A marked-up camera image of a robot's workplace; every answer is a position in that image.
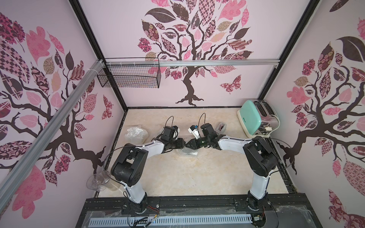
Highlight bubble wrap sheet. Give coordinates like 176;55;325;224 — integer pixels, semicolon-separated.
177;147;198;156
125;126;149;145

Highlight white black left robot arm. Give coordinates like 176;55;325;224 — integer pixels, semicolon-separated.
110;125;185;204

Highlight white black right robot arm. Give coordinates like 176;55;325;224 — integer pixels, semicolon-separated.
185;123;279;200

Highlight grey tape dispenser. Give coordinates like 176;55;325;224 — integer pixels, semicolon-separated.
215;123;227;135

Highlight mint green toaster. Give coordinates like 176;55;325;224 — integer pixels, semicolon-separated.
237;100;280;138

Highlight clear plastic cup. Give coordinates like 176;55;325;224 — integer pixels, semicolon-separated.
86;171;121;192

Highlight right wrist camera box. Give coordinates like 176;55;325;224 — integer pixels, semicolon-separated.
188;125;201;139

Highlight white toaster power cable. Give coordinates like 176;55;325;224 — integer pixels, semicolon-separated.
263;113;281;135

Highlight black wire wall basket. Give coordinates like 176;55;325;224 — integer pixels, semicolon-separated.
98;57;162;88

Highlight white slotted cable duct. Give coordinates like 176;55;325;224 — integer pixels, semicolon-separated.
86;214;252;228

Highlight aluminium frame bar back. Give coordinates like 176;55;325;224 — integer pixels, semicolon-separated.
159;59;280;67

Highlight aluminium frame bar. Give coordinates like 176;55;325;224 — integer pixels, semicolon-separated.
159;59;280;67
1;60;105;211

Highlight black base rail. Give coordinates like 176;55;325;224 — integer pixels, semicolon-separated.
76;193;321;228

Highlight aluminium frame bar left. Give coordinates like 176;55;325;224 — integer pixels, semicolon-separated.
1;60;105;211

